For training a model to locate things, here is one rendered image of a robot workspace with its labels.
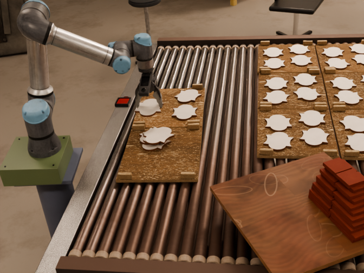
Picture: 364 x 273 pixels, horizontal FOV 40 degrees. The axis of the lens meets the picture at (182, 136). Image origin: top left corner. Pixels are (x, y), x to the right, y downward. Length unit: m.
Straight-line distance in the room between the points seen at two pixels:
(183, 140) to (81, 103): 2.58
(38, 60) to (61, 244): 0.82
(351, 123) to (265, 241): 0.99
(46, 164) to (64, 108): 2.54
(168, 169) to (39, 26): 0.79
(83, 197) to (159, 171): 0.34
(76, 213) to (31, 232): 1.43
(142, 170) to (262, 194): 0.58
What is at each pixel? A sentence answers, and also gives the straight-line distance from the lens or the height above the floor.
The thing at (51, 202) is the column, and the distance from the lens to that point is 2.47.
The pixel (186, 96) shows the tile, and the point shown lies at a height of 0.95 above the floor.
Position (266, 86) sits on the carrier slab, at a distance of 2.76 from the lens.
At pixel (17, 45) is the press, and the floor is 0.13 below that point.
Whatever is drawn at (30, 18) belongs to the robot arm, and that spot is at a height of 1.58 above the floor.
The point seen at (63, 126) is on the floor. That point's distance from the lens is 4.50.
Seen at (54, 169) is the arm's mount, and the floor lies 0.95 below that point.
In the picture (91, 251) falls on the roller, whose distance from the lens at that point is 1.86.
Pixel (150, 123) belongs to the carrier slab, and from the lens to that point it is 2.49.
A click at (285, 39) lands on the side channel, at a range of 3.37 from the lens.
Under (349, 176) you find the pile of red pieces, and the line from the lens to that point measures 1.71.
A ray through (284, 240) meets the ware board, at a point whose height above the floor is 1.04.
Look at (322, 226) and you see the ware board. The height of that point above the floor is 1.04.
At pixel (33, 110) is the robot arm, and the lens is 2.25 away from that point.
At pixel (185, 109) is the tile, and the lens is 2.55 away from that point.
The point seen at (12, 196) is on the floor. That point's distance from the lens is 3.81.
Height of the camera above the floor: 2.20
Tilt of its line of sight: 33 degrees down
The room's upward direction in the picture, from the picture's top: 5 degrees counter-clockwise
